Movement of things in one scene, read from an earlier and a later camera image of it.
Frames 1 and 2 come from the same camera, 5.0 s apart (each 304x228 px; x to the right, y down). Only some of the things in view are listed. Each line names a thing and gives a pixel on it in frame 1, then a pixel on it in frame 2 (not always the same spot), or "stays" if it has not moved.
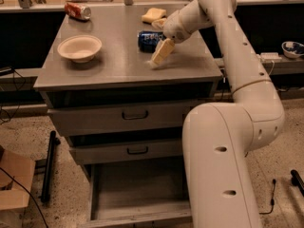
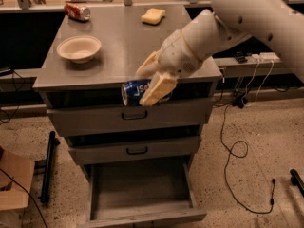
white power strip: [271, 56] stays
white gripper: [176, 27] -> [177, 53]
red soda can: [78, 10] stays
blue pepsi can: [147, 41] -> [133, 91]
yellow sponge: [152, 14] stays
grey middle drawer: [84, 155] stays
